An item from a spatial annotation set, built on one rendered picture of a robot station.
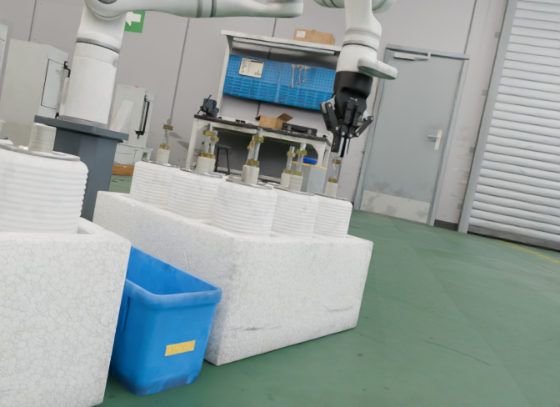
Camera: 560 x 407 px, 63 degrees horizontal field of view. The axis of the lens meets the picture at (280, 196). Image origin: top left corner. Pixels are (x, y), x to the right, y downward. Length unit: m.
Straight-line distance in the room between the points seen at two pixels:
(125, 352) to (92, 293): 0.12
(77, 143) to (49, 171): 0.57
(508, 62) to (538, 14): 0.63
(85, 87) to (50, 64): 2.34
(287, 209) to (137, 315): 0.32
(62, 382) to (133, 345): 0.09
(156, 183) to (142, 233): 0.11
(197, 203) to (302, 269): 0.20
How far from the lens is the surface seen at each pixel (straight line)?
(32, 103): 3.41
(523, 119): 6.11
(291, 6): 1.19
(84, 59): 1.09
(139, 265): 0.74
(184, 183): 0.77
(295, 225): 0.77
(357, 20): 0.93
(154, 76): 6.71
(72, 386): 0.54
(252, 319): 0.69
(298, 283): 0.75
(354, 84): 0.89
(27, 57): 3.50
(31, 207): 0.49
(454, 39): 6.22
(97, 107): 1.08
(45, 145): 0.52
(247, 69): 6.10
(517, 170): 6.04
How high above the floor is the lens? 0.28
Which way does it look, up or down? 3 degrees down
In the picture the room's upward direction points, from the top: 11 degrees clockwise
